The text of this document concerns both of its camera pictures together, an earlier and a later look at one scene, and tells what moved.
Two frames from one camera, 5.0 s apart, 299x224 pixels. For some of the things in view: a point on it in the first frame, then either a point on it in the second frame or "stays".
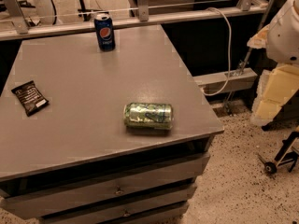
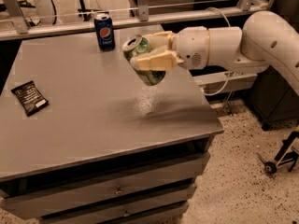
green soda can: (149, 116) to (135, 45)
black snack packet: (30, 97) stays
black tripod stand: (86, 13) stays
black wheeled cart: (286, 155) stays
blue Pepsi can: (105, 32) stays
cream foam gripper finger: (260, 40) to (192, 46)
